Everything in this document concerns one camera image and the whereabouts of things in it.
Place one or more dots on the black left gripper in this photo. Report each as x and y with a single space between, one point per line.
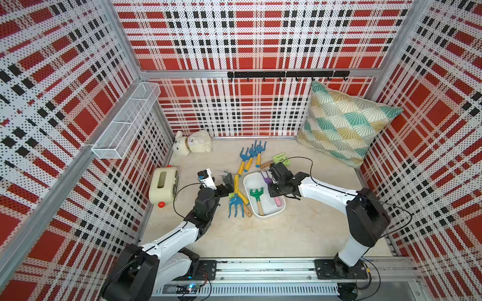
228 185

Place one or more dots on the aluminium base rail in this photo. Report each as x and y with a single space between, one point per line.
183 278

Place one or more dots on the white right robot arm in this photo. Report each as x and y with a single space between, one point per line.
366 217

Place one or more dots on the cream toy radio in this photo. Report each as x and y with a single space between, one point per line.
164 186

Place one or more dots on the dark green rake wooden handle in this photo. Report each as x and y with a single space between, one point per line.
257 193

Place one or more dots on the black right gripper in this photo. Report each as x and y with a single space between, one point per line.
272 194

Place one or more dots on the teal yellow patterned pillow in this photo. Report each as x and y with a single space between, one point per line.
344 126

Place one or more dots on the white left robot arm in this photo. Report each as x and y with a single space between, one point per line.
162 244

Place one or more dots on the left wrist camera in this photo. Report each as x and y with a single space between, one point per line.
206 179

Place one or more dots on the white plush dog toy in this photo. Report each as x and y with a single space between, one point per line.
198 142

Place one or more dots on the purple rake pink handle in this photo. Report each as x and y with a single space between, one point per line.
268 180

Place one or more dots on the black wall hook rail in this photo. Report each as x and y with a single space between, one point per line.
328 74

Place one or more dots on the white wire wall basket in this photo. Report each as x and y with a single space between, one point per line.
119 135

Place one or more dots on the white plastic storage box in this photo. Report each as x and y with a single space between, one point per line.
255 181

